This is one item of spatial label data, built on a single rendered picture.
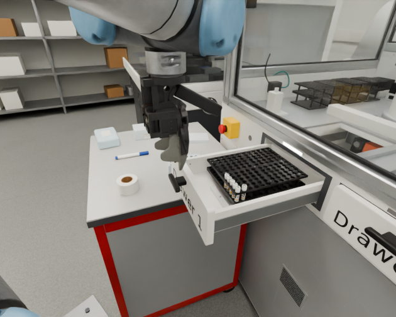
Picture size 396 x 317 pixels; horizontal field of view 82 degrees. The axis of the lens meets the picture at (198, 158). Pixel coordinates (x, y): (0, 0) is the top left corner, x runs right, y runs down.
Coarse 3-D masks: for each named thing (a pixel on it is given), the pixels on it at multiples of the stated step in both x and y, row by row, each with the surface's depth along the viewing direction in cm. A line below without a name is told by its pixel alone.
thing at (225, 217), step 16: (272, 144) 79; (192, 160) 71; (224, 160) 76; (288, 160) 73; (208, 176) 72; (320, 176) 63; (208, 192) 65; (288, 192) 56; (304, 192) 59; (224, 208) 51; (240, 208) 52; (256, 208) 55; (272, 208) 56; (288, 208) 59; (224, 224) 53; (240, 224) 55
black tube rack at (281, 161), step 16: (240, 160) 68; (256, 160) 69; (272, 160) 69; (240, 176) 62; (256, 176) 61; (272, 176) 61; (288, 176) 62; (304, 176) 62; (224, 192) 61; (256, 192) 60; (272, 192) 60
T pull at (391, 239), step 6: (366, 228) 45; (372, 228) 44; (372, 234) 44; (378, 234) 43; (384, 234) 43; (390, 234) 43; (378, 240) 43; (384, 240) 42; (390, 240) 42; (384, 246) 42; (390, 246) 41; (390, 252) 41
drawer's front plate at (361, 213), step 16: (336, 192) 54; (352, 192) 51; (336, 208) 55; (352, 208) 51; (368, 208) 47; (336, 224) 55; (352, 224) 51; (368, 224) 48; (384, 224) 45; (352, 240) 52; (368, 256) 49
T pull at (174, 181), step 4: (168, 176) 60; (172, 176) 59; (180, 176) 59; (172, 180) 58; (176, 180) 58; (180, 180) 58; (184, 180) 58; (172, 184) 57; (176, 184) 56; (180, 184) 57; (184, 184) 58; (176, 188) 55
